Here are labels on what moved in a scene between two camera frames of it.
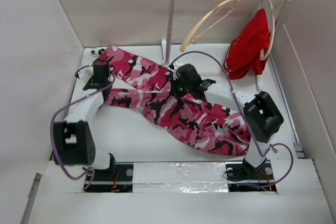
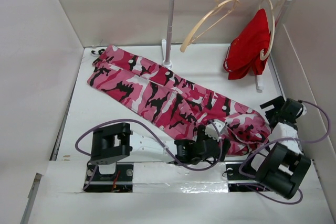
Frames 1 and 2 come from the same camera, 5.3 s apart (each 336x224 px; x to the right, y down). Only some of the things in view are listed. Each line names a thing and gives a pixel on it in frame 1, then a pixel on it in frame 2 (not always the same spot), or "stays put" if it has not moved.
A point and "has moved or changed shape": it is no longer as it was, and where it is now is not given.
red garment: x=244 y=52 stays put
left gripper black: x=90 y=81 -> x=201 y=134
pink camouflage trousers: x=136 y=82 has moved or changed shape
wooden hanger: x=218 y=4 stays put
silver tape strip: x=179 y=177 stays put
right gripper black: x=175 y=91 -> x=277 y=102
